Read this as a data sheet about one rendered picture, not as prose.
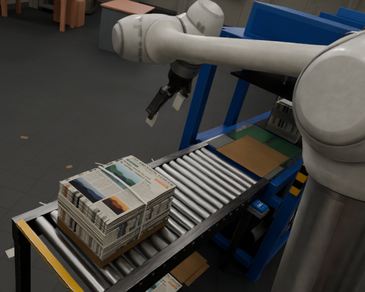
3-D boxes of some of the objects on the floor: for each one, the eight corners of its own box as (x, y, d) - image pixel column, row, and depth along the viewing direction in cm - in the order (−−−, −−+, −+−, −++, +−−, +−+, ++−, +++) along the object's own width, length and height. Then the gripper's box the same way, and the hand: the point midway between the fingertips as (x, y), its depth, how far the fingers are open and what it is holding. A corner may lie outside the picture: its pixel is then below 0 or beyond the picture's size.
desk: (148, 43, 786) (154, 7, 745) (134, 58, 648) (141, 14, 607) (116, 35, 783) (121, -2, 742) (95, 47, 645) (100, 4, 604)
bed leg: (21, 336, 165) (18, 246, 132) (15, 328, 168) (11, 237, 135) (32, 328, 169) (32, 240, 136) (26, 321, 172) (25, 232, 139)
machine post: (169, 214, 272) (221, 29, 197) (161, 208, 276) (210, 25, 201) (175, 210, 278) (229, 29, 203) (168, 204, 282) (218, 25, 208)
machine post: (255, 283, 230) (362, 82, 155) (244, 274, 234) (345, 75, 159) (260, 276, 236) (366, 80, 162) (250, 268, 241) (349, 74, 166)
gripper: (164, 92, 85) (144, 139, 101) (215, 65, 101) (192, 109, 117) (145, 75, 87) (128, 123, 103) (199, 50, 103) (177, 96, 119)
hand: (163, 113), depth 109 cm, fingers open, 13 cm apart
